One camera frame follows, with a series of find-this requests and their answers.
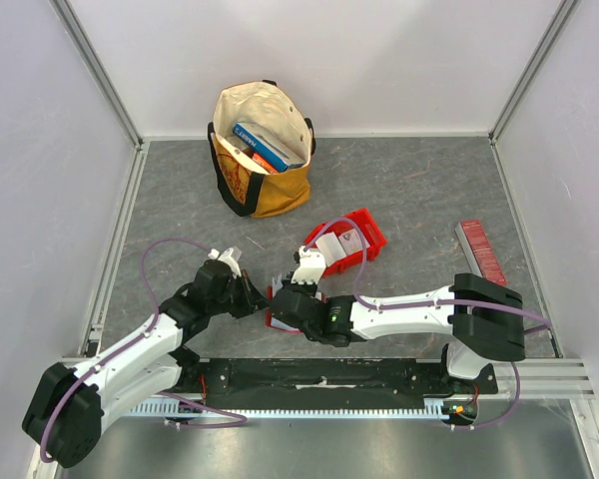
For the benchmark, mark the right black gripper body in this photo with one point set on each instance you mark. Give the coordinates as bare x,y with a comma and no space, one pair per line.
280,301

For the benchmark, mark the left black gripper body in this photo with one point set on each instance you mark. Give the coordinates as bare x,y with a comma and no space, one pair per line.
234,299

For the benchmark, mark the red leather card holder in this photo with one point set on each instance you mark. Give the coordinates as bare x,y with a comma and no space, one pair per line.
297,307

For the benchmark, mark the red plastic bin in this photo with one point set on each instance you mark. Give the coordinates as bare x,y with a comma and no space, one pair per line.
369,228

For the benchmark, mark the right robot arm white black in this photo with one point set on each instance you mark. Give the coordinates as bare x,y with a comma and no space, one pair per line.
483,317

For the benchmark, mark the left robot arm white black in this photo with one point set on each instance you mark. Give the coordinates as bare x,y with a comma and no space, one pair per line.
72,406

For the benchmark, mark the white card stack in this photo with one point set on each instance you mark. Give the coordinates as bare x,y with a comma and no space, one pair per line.
330,247

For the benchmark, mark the silver card in bin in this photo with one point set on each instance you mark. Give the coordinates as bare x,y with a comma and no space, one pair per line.
352,242

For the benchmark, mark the orange book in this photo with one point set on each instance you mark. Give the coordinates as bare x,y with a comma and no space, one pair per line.
259,160

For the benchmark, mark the blue book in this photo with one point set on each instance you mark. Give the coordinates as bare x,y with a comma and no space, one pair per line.
261,141

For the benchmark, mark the red silver long box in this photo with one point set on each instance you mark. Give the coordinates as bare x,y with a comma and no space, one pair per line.
478,251

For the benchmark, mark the yellow canvas tote bag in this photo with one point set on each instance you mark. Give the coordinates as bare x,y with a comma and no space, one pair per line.
246,188

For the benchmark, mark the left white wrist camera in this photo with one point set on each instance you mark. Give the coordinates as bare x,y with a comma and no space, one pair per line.
230,256

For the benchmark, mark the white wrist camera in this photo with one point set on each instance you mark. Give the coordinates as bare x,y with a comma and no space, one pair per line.
311,266
230,256

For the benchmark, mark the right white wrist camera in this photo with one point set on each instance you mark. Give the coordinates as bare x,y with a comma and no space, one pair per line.
311,266

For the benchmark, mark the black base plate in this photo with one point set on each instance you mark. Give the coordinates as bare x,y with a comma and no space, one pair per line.
217,376

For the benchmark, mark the slotted cable duct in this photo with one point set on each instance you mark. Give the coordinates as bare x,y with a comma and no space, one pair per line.
432,408

